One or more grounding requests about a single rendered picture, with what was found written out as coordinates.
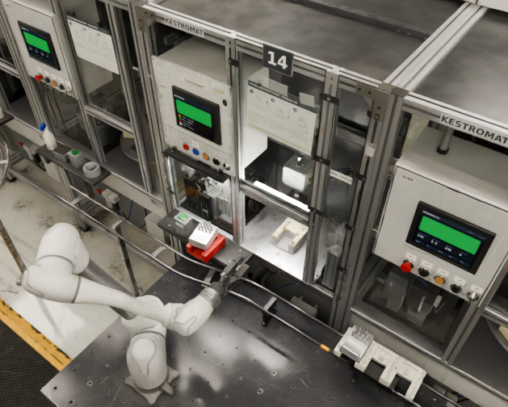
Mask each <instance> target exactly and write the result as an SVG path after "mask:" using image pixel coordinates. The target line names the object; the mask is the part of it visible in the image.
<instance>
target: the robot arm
mask: <svg viewBox="0 0 508 407"><path fill-rule="evenodd" d="M249 255H250V254H248V253H247V252H245V251H243V252H242V253H241V255H240V256H239V257H238V258H237V259H235V258H233V259H232V261H231V262H230V263H229V264H228V266H227V267H226V268H225V269H224V270H223V271H222V272H221V273H220V276H221V278H220V279H219V281H218V282H213V283H212V284H211V285H210V286H209V287H206V288H205V289H204V290H203V291H202V292H201V293H200V294H199V295H198V296H197V297H196V298H194V299H192V300H189V301H188V302H187V303H185V304H170V303H169V304H167V305H166V306H164V305H163V303H162V302H161V301H160V300H159V299H158V298H157V297H156V296H140V297H135V296H134V295H133V294H132V293H131V292H129V291H128V290H127V289H126V288H125V287H123V286H122V285H121V284H120V283H118V282H117V281H116V280H115V279H113V278H112V277H111V276H110V275H109V274H108V273H107V272H106V271H105V270H104V269H102V268H101V267H100V266H99V265H98V264H96V263H95V262H94V261H93V260H92V259H90V255H89V252H88V251H87V249H86V247H85V246H84V244H83V242H82V239H81V238H80V234H79V232H78V231H77V229H76V228H75V227H74V226H72V225H71V224H67V223H58V224H55V225H54V226H53V227H51V228H50V229H48V231H47V232H46V233H45V235H44V236H43V238H42V240H41V243H40V247H39V249H38V253H37V256H36V265H35V266H30V267H28V268H27V269H26V270H25V271H24V273H23V278H22V287H23V288H24V290H25V291H27V292H29V293H31V294H32V295H34V296H37V297H39V298H42V299H45V300H51V301H55V302H59V303H70V304H104V305H108V306H109V307H110V308H112V309H113V310H114V311H115V312H117V313H118V314H119V315H121V321H122V324H123V325H124V327H125V328H126V330H127V331H128V333H129V334H130V335H131V342H130V346H129V348H128V352H127V364H128V370H129V372H130V374H131V375H130V376H129V377H127V378H126V379H125V381H124V382H125V384H126V385H127V386H130V387H132V388H133V389H135V390H136V391H137V392H138V393H140V394H141V395H142V396H143V397H144V398H145V399H146V400H147V401H148V402H149V404H150V405H154V404H155V403H156V401H157V399H158V398H159V397H160V395H161V394H162V393H163V392H165V393H166V394H168V395H170V396H172V395H173V394H174V390H173V389H172V387H171V386H170V384H171V383H172V381H173V380H175V379H177V378H178V376H179V373H178V371H176V370H173V369H172V368H170V367H169V366H167V364H166V329H169V330H171V331H174V332H178V333H179V334H181V335H182V336H189V335H191V334H193V333H194V332H195V331H197V330H198V329H199V328H200V327H201V326H202V325H203V324H204V323H205V322H206V321H207V319H208V318H209V317H210V315H211V313H212V311H214V310H215V308H216V307H217V306H218V305H219V304H220V303H221V299H222V298H223V297H224V296H225V295H227V293H228V292H229V291H230V290H231V289H232V288H233V287H235V286H236V285H237V284H238V283H239V279H240V278H241V276H242V275H243V274H244V273H245V272H246V271H247V270H248V269H249V268H250V266H248V265H246V264H245V263H244V264H243V265H242V266H241V267H240V268H239V270H238V271H237V272H236V273H235V275H233V277H231V275H232V274H233V272H234V271H235V270H236V268H237V266H238V265H241V264H242V263H243V262H244V261H245V260H246V258H247V257H248V256H249ZM227 276H228V277H227ZM235 282H236V283H235Z"/></svg>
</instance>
